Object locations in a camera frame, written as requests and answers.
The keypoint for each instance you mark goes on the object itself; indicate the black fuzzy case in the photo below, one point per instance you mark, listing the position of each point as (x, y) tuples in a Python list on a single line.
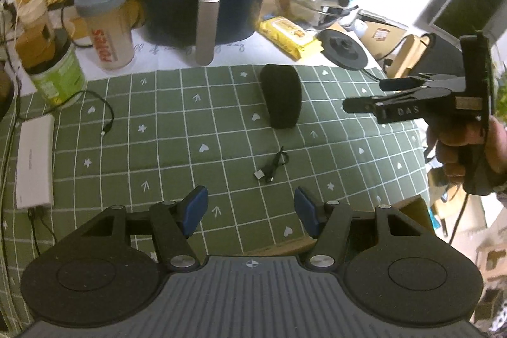
[(281, 96)]

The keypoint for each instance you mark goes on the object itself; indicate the black kettle base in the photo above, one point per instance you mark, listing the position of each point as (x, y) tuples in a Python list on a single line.
[(342, 49)]

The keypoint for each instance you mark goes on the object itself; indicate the green labelled canister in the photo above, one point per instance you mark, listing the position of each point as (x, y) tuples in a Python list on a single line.
[(59, 76)]

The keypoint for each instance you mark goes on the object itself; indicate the glass bowl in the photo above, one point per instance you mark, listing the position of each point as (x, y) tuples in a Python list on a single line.
[(301, 9)]

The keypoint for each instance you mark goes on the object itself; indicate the brown jar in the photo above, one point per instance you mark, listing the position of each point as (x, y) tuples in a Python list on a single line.
[(35, 47)]

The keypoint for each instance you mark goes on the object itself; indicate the small labelled cardboard box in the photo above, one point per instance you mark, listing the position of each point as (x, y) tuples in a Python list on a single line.
[(382, 35)]

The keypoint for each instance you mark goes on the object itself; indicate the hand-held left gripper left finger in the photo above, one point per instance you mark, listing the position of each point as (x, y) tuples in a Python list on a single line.
[(194, 209)]

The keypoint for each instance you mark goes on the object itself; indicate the white power bank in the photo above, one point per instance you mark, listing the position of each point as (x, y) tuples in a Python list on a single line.
[(35, 163)]

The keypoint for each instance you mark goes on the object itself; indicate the green checkered tablecloth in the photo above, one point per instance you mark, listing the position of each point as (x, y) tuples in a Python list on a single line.
[(158, 144)]

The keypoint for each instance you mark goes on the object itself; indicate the person's right hand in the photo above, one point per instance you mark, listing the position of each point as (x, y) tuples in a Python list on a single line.
[(445, 152)]

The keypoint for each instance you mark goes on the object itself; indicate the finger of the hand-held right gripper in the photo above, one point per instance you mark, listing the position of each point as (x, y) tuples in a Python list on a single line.
[(360, 105), (396, 84)]

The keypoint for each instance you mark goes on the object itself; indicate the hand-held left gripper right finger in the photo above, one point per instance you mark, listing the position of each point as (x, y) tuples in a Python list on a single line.
[(307, 211)]

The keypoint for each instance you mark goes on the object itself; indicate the yellow wet wipes pack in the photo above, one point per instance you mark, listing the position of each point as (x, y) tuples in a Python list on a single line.
[(289, 35)]

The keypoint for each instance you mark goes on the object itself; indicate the grey lidded shaker bottle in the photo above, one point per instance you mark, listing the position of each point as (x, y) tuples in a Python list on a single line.
[(107, 29)]

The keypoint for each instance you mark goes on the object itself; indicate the wooden chair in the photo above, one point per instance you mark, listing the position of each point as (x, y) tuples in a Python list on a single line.
[(408, 53)]

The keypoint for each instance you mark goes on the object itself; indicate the small white bottle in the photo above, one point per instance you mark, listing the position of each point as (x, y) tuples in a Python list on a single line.
[(360, 28)]

